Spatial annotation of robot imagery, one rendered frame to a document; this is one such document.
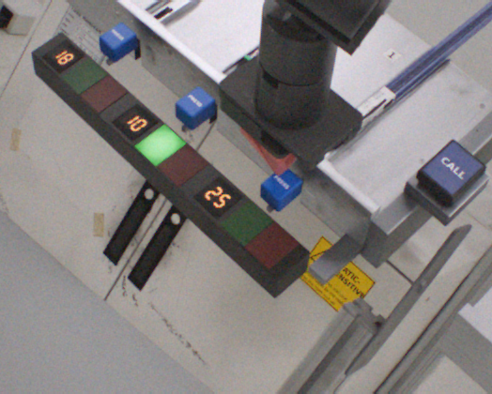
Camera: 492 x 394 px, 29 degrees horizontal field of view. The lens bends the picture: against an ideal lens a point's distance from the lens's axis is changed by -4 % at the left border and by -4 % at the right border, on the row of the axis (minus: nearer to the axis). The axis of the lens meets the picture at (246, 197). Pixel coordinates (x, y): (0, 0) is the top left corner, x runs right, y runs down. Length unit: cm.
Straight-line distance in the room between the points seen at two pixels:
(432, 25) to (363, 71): 197
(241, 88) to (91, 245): 66
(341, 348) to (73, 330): 29
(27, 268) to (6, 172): 78
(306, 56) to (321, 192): 20
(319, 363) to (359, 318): 6
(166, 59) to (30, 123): 55
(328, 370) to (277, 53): 32
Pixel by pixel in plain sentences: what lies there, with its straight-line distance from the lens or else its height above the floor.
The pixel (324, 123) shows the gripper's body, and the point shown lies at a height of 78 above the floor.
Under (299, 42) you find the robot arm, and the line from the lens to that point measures 67.
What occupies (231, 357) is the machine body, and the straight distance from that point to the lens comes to 129.
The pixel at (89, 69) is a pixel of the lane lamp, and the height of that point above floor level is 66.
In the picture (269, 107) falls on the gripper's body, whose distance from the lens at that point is 74.
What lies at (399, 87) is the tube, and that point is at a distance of 91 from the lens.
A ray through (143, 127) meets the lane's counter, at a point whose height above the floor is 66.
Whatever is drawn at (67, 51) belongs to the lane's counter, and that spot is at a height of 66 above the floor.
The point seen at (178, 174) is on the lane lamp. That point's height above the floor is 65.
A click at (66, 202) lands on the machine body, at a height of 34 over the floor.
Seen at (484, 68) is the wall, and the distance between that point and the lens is 284.
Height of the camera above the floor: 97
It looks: 21 degrees down
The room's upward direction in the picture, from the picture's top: 33 degrees clockwise
